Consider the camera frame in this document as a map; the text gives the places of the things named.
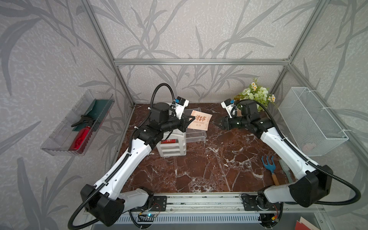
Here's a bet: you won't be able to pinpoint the clear plastic drawer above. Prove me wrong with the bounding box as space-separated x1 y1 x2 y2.
184 108 207 144

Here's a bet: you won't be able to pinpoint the pink postcard red characters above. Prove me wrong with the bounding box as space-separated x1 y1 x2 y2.
188 110 212 131

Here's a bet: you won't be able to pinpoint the white plastic drawer organizer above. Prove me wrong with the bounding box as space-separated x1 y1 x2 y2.
156 129 186 157

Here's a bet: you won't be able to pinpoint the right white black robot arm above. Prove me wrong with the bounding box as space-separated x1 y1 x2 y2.
216 99 361 209

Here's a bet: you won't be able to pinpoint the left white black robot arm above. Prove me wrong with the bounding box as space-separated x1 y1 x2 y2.
68 83 195 230

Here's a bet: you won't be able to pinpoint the red item in lower drawer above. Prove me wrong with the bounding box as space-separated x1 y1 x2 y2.
161 139 179 144

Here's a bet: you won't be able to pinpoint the potted white flower plant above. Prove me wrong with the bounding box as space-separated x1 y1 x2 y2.
234 78 276 108

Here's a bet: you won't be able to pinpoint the blue garden hand rake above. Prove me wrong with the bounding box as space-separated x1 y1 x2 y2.
261 156 280 186

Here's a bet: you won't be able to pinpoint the green card in bin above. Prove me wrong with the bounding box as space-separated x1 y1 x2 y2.
73 99 114 131

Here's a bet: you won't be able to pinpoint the black clamp in bin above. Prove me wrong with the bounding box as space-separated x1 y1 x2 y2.
71 115 95 127

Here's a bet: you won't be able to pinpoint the red brush in bin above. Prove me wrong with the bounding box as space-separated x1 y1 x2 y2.
69 126 91 151

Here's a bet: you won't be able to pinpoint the red paper at corner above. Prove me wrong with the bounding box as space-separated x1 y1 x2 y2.
295 217 320 230

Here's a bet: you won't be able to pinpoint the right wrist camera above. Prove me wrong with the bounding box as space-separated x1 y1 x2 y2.
221 99 237 118

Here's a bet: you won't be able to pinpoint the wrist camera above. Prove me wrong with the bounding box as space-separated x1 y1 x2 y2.
174 96 189 120
221 99 237 118

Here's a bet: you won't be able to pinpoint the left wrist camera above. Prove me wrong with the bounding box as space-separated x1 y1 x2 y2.
174 96 189 120

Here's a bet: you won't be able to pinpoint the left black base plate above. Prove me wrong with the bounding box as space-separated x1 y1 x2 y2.
144 195 168 212

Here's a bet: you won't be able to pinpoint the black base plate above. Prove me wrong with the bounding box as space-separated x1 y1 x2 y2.
144 195 168 212
241 194 281 211

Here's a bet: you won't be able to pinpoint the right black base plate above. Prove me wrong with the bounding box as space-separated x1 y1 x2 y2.
241 194 281 211

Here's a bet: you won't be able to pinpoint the white wire mesh basket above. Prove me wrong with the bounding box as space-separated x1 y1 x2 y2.
278 87 349 157

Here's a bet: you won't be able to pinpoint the aluminium front rail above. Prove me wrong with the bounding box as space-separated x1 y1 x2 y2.
117 191 324 217

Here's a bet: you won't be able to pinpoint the clear plastic wall bin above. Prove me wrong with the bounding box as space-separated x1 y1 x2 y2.
41 90 115 156

